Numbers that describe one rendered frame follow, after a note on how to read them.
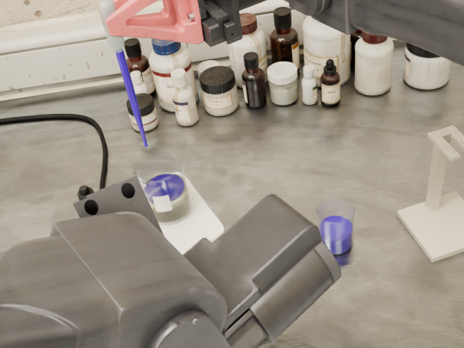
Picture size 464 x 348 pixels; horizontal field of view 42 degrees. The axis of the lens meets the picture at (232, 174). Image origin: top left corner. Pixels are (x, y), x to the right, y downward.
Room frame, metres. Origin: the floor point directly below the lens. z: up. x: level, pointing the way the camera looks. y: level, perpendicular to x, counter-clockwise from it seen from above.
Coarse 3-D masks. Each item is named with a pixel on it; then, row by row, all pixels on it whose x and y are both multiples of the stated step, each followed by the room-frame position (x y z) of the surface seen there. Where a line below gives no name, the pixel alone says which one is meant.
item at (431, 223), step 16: (448, 128) 0.48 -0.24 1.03; (448, 144) 0.45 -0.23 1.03; (432, 160) 0.48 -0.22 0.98; (432, 176) 0.47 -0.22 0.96; (432, 192) 0.47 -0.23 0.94; (416, 208) 0.48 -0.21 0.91; (432, 208) 0.47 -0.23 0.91; (448, 208) 0.47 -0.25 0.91; (416, 224) 0.45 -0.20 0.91; (432, 224) 0.45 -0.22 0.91; (448, 224) 0.44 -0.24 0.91; (416, 240) 0.43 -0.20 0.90; (432, 240) 0.42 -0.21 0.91; (448, 240) 0.42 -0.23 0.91; (432, 256) 0.40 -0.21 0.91; (448, 256) 0.40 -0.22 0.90
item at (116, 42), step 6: (102, 0) 0.46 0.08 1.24; (108, 0) 0.46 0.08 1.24; (102, 6) 0.46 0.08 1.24; (108, 6) 0.46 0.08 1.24; (114, 6) 0.46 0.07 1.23; (102, 12) 0.46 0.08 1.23; (108, 12) 0.46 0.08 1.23; (102, 18) 0.46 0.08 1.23; (108, 36) 0.46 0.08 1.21; (114, 36) 0.46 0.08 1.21; (108, 42) 0.46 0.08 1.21; (114, 42) 0.45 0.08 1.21; (120, 42) 0.46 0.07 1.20
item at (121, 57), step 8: (120, 56) 0.46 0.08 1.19; (120, 64) 0.46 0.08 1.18; (128, 72) 0.46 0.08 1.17; (128, 80) 0.46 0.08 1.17; (128, 88) 0.46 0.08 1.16; (128, 96) 0.46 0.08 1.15; (136, 104) 0.46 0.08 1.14; (136, 112) 0.46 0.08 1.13; (136, 120) 0.46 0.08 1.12; (144, 136) 0.46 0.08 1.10; (144, 144) 0.46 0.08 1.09
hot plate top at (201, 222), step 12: (192, 192) 0.49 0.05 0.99; (192, 204) 0.47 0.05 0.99; (204, 204) 0.46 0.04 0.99; (192, 216) 0.45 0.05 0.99; (204, 216) 0.45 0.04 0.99; (216, 216) 0.45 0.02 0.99; (168, 228) 0.44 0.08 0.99; (180, 228) 0.44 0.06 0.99; (192, 228) 0.43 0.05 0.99; (204, 228) 0.43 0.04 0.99; (216, 228) 0.43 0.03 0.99; (168, 240) 0.42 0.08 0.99; (180, 240) 0.42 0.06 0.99; (192, 240) 0.42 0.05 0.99; (180, 252) 0.40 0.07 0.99
